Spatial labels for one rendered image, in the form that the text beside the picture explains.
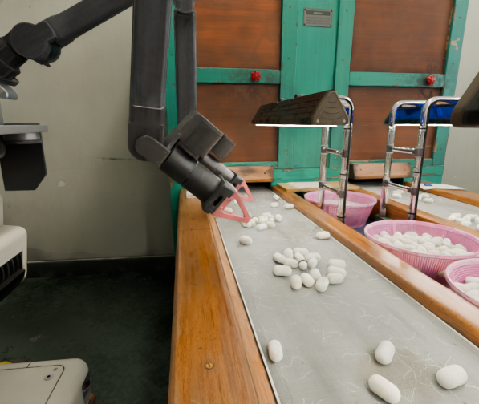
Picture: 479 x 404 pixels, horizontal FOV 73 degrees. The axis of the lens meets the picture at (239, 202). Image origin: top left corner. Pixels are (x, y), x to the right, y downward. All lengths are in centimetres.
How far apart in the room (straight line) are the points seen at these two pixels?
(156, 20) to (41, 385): 107
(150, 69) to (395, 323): 55
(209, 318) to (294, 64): 122
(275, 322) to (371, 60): 137
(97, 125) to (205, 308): 190
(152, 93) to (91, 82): 177
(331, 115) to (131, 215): 184
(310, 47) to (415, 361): 130
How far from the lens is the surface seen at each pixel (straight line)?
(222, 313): 51
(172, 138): 58
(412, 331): 58
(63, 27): 97
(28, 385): 128
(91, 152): 233
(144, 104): 56
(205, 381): 41
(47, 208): 250
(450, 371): 49
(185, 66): 92
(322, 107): 70
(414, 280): 69
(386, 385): 44
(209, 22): 150
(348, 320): 57
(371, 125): 168
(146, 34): 56
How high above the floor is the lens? 104
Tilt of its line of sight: 14 degrees down
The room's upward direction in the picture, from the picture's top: straight up
